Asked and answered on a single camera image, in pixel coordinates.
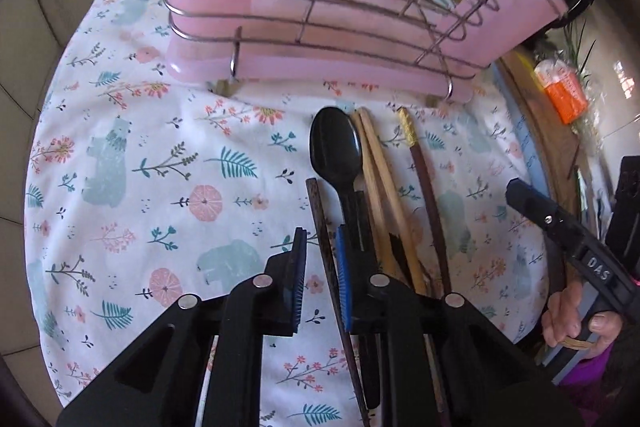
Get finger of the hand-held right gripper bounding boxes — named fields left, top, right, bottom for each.
left=506, top=177, right=590, bottom=259

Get light blue board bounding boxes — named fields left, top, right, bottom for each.
left=492, top=62, right=551, bottom=208

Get dark brown wooden chopstick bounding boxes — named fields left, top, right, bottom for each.
left=306, top=178, right=371, bottom=427

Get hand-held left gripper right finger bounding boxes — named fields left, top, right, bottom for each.
left=336, top=189, right=583, bottom=427

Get dark chopstick with gold tip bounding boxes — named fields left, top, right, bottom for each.
left=396, top=106, right=453, bottom=414

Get black plastic spoon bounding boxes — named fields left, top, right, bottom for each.
left=309, top=106, right=382, bottom=412

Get floral tablecloth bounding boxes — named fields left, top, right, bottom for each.
left=25, top=0, right=556, bottom=427

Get round wooden board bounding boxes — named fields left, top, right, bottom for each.
left=497, top=49, right=583, bottom=212

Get person's right forearm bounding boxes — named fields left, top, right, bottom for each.
left=555, top=339, right=640, bottom=427

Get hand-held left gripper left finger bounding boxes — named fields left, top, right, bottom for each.
left=56, top=227, right=308, bottom=427

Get person's right hand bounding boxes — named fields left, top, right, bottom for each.
left=541, top=281, right=623, bottom=352

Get orange packet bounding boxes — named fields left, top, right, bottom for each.
left=534, top=58, right=591, bottom=126

